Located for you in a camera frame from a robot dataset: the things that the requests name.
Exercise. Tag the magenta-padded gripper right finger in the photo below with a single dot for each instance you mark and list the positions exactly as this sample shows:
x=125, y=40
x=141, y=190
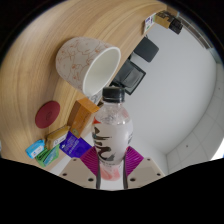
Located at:
x=146, y=170

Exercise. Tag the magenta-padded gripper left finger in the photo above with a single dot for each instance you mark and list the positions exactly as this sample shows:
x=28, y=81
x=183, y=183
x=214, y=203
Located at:
x=77, y=171

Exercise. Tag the clear black-capped drink bottle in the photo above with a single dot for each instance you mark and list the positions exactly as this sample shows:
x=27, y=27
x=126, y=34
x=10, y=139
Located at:
x=111, y=133

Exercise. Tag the green flat packet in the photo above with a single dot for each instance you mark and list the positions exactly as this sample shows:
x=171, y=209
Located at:
x=48, y=156

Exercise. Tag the small blue packet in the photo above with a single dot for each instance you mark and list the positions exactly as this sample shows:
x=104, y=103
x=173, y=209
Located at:
x=35, y=149

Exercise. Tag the orange cardboard box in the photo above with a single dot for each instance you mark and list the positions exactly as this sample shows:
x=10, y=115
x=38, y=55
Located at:
x=81, y=115

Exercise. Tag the flat round red coaster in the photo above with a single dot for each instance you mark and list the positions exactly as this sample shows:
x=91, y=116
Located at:
x=47, y=115

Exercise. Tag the grey mesh office chair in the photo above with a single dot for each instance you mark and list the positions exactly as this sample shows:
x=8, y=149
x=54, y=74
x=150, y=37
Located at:
x=130, y=76

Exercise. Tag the white patterned ceramic mug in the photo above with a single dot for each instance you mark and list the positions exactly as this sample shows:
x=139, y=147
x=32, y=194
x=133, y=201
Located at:
x=78, y=61

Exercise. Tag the black office chair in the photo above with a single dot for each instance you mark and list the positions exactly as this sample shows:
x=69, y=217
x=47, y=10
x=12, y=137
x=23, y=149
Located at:
x=146, y=49

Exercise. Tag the printed leaflet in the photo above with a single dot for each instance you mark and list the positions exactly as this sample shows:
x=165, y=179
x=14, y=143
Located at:
x=149, y=24

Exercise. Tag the wooden shelf unit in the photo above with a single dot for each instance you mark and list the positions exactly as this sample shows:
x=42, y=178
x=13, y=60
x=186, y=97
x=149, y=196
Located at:
x=198, y=33

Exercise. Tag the dark stacked boxes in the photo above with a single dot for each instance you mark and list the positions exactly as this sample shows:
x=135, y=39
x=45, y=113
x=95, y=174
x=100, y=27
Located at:
x=168, y=20

